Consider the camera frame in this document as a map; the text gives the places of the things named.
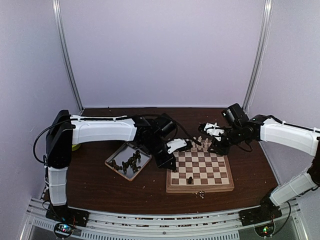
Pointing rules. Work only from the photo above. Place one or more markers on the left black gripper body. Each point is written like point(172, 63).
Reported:
point(160, 161)

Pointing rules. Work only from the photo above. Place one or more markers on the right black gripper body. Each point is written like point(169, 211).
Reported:
point(224, 149)

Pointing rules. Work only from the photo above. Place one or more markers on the wooden chess board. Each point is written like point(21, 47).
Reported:
point(211, 173)

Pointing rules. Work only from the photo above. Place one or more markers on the black chess piece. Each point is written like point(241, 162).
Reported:
point(190, 180)

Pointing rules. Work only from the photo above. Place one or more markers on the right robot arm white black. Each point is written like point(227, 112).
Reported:
point(267, 128)

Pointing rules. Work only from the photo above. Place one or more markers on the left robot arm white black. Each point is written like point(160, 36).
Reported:
point(67, 130)

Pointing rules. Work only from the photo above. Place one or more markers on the metal tray wooden rim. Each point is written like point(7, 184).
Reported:
point(128, 161)

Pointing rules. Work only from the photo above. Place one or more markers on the green bowl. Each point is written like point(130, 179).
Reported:
point(75, 147)

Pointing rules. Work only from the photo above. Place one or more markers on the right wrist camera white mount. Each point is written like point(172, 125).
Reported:
point(211, 129)

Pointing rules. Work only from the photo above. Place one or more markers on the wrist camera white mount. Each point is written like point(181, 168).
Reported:
point(178, 144)
point(211, 129)

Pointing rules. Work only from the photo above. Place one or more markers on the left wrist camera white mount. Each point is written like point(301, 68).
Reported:
point(178, 144)

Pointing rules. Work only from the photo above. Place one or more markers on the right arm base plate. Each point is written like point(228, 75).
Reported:
point(257, 215)

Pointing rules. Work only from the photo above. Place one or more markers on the right aluminium frame post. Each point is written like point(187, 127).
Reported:
point(261, 47)

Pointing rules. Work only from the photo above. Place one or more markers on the aluminium frame post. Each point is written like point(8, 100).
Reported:
point(56, 4)
point(261, 47)

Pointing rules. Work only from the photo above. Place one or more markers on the aluminium front rail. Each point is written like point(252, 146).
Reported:
point(219, 225)

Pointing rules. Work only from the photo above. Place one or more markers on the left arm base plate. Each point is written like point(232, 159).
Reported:
point(71, 216)

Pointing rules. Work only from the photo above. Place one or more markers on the left aluminium frame post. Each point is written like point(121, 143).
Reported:
point(56, 4)

